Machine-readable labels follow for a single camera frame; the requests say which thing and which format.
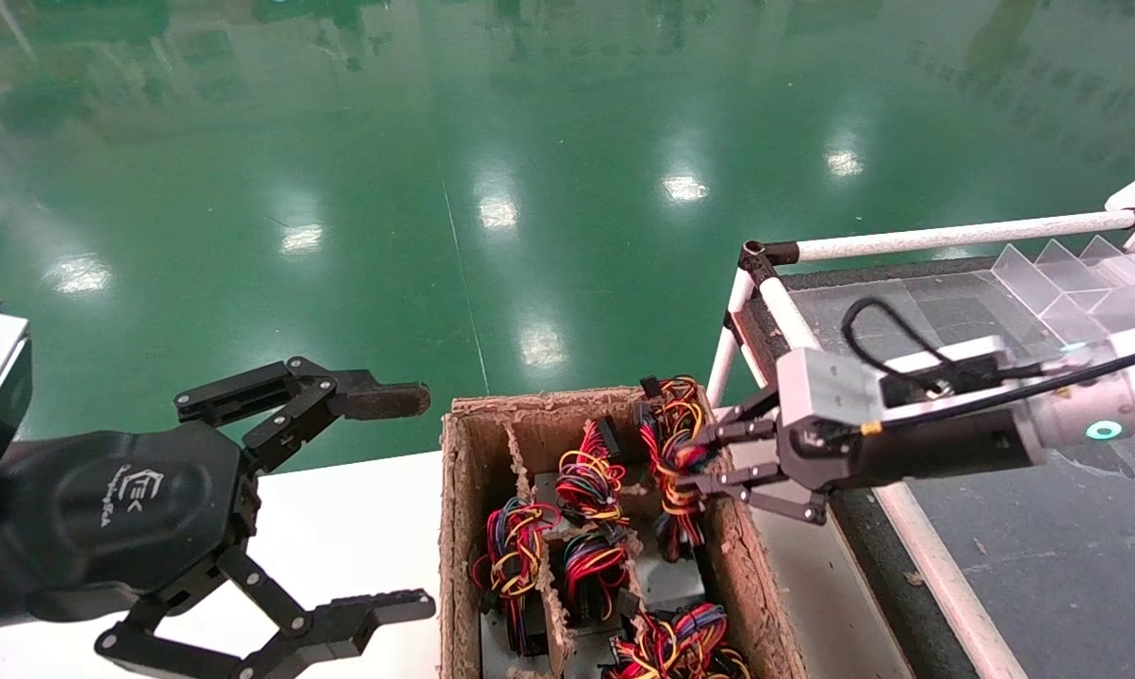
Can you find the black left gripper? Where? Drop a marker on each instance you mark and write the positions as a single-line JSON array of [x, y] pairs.
[[124, 509]]

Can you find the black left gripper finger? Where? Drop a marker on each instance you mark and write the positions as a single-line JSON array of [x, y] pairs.
[[379, 398]]

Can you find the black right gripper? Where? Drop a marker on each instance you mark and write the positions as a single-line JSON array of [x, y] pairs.
[[935, 448]]

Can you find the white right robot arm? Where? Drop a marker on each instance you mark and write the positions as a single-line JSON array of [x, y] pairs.
[[1133, 396]]

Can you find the brown cardboard box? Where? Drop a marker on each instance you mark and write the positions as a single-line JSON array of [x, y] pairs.
[[478, 453]]

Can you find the cardboard divider insert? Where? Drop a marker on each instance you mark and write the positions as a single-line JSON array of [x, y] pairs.
[[556, 622]]

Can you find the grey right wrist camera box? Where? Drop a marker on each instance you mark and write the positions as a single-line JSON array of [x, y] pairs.
[[827, 387]]

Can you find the white pipe rack frame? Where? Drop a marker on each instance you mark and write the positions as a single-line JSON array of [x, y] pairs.
[[945, 589]]

